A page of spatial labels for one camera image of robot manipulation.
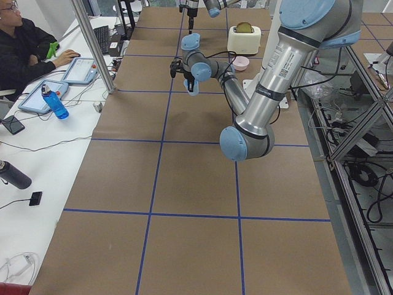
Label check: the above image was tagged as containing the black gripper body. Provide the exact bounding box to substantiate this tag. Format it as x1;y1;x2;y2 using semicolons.
187;7;197;34
183;72;195;88

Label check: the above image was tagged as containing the light blue cup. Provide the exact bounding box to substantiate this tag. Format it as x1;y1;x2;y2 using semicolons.
192;33;200;41
184;81;199;96

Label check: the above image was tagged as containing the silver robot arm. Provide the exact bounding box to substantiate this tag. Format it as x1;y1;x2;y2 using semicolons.
171;1;364;161
179;0;239;34

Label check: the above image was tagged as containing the bread slice in toaster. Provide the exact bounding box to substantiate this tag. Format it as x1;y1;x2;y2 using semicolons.
235;22;254;34

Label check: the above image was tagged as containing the pink bowl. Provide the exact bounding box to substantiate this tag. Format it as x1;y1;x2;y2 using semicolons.
232;56;250;71

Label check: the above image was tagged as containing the cream toaster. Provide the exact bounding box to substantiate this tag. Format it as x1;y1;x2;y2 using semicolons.
227;26;262;55

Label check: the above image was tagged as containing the black keyboard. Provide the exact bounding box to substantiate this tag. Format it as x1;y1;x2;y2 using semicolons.
93;25;109;55

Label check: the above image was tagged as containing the far teach pendant tablet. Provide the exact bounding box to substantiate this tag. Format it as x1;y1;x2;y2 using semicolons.
61;57;98;85

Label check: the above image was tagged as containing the teach pendant tablet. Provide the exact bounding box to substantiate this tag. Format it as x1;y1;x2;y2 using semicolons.
61;57;98;85
18;79;69;114

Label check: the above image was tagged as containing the blue water bottle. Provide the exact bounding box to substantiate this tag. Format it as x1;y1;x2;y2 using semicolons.
41;84;69;120

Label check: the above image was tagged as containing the green toy figure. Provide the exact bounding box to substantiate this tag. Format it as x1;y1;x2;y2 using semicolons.
46;41;60;59

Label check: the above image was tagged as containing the near teach pendant tablet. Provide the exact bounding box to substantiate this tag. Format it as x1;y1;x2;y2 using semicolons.
18;79;69;114

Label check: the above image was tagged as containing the seated person in black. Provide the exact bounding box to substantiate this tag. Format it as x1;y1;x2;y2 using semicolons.
1;1;80;101

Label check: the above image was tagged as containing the black smartphone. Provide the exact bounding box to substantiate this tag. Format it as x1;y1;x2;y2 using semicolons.
1;115;25;135

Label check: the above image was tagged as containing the small black square puck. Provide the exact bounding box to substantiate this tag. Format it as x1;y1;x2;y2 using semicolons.
29;191;42;207

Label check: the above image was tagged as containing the dark grey thermos bottle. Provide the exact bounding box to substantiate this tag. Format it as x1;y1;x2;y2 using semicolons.
1;160;32;189

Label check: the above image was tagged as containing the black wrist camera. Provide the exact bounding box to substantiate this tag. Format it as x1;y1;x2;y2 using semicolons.
169;59;184;79

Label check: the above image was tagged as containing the aluminium frame post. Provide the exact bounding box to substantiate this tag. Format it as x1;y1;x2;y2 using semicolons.
71;0;115;94

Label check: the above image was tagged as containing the white cable bundle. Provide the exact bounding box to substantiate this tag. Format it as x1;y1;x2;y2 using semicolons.
0;251;39;285

